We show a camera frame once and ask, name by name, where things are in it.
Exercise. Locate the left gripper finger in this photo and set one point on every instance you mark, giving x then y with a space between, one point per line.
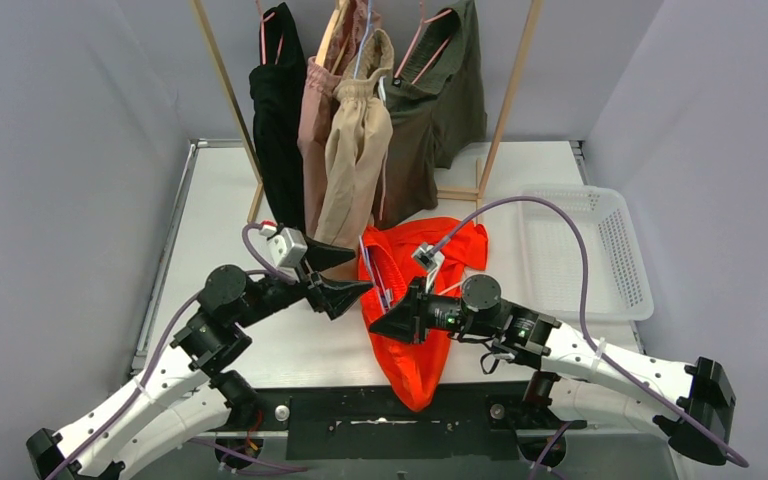
321 256
336 297

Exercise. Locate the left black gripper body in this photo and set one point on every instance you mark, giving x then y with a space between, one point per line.
316 288

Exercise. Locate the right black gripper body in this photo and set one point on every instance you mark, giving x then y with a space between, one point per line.
429 308

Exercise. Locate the light blue wire hanger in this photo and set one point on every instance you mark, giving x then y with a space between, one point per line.
383 293

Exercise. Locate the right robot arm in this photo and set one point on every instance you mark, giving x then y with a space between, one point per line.
578 379

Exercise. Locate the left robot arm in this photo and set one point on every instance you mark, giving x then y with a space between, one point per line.
188 387

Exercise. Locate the beige shorts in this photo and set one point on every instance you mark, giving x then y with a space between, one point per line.
357 145

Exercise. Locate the black shorts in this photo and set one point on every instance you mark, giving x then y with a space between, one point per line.
276 91

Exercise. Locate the olive green shorts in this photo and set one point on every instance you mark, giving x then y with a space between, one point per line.
436 104

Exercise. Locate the wooden hanger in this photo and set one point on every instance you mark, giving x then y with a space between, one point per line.
334 34

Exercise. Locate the pink shorts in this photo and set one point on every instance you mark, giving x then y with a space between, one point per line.
317 110

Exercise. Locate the pink hanger on black shorts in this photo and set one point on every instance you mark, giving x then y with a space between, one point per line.
271 33

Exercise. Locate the blue hanger on beige shorts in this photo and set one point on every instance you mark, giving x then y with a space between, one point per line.
368 27

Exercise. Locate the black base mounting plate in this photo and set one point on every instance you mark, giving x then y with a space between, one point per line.
489 420

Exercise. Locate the white plastic basket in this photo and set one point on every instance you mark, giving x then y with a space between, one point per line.
618 287

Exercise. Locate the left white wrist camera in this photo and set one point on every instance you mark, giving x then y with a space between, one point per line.
286 246

